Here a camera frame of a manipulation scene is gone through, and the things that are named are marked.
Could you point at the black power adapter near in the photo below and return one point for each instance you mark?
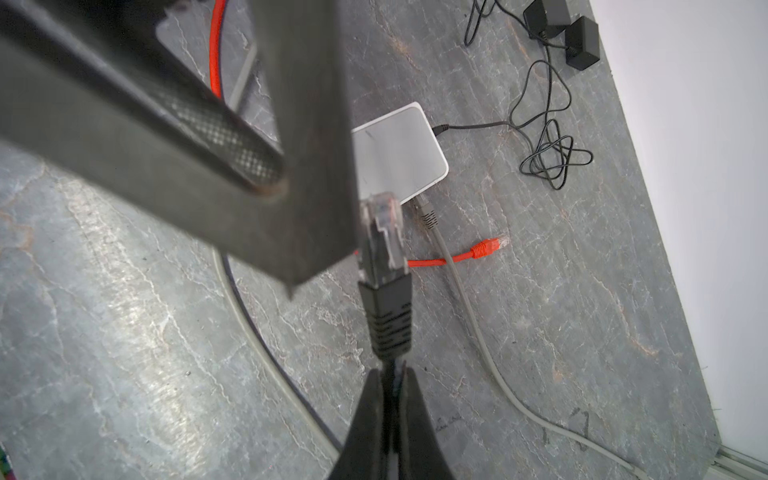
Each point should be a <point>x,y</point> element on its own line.
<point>546,19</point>

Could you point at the black power adapter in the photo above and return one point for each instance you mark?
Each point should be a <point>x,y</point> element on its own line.
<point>582,42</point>
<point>546,19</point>

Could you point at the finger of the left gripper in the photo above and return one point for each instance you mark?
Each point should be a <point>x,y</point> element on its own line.
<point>88,86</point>

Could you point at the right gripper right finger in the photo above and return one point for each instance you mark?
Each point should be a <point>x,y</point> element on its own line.
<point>420,456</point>

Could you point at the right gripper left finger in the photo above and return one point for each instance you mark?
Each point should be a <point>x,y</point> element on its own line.
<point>363,453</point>

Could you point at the black power adapter far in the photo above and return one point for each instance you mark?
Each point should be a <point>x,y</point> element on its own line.
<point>582,42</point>

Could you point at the white network switch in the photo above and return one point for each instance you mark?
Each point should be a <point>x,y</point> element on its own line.
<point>398,153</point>

